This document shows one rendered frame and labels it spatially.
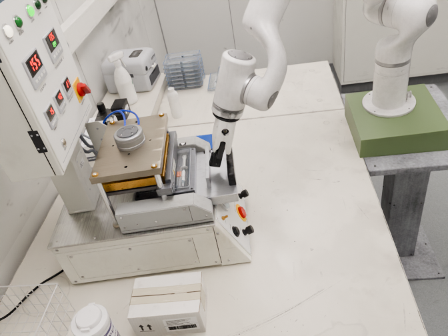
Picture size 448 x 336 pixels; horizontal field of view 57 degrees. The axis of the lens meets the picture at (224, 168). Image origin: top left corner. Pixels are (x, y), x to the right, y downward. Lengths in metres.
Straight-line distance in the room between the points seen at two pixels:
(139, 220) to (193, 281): 0.21
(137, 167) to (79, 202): 0.27
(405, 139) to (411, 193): 0.42
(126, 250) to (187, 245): 0.17
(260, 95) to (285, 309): 0.55
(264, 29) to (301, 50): 2.72
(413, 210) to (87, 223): 1.38
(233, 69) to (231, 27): 2.64
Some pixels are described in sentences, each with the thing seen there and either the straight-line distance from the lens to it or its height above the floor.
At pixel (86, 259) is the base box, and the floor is 0.86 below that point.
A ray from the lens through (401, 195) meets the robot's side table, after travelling 1.91.
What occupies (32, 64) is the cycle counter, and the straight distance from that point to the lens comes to 1.00.
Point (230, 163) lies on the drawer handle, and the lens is 1.14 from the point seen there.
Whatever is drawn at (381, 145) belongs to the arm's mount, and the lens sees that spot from 1.55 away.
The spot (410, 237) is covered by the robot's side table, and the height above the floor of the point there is 0.15.
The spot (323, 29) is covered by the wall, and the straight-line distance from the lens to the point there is 3.67.
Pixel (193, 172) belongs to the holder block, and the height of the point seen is 0.99.
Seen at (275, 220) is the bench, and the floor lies 0.75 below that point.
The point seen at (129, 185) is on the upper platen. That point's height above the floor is 1.04.
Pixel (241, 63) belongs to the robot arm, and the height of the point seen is 1.30.
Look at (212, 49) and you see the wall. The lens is 3.69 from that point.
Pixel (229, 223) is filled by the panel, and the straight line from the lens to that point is 1.18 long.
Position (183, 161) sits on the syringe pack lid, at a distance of 1.20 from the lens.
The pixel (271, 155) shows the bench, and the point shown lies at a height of 0.75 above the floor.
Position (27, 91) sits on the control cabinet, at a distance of 0.96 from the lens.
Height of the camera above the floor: 1.70
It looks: 37 degrees down
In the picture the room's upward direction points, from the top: 11 degrees counter-clockwise
